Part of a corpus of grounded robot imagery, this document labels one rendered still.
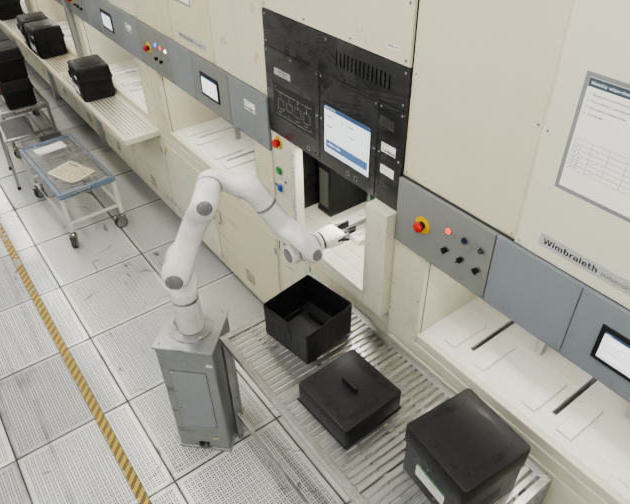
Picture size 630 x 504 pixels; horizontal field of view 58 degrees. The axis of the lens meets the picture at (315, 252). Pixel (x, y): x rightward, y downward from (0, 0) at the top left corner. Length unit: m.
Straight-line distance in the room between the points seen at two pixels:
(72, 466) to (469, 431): 2.08
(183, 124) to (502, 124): 2.78
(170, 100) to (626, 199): 3.08
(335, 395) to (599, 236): 1.11
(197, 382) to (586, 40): 2.06
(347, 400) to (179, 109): 2.52
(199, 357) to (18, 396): 1.43
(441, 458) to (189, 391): 1.32
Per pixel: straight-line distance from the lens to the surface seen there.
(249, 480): 3.06
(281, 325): 2.44
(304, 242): 2.20
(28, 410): 3.65
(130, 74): 5.19
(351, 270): 2.72
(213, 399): 2.82
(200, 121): 4.19
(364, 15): 2.05
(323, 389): 2.25
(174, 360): 2.67
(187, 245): 2.29
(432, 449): 1.95
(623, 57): 1.51
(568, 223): 1.71
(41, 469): 3.39
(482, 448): 1.99
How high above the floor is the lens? 2.64
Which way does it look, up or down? 39 degrees down
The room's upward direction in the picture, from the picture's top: 1 degrees counter-clockwise
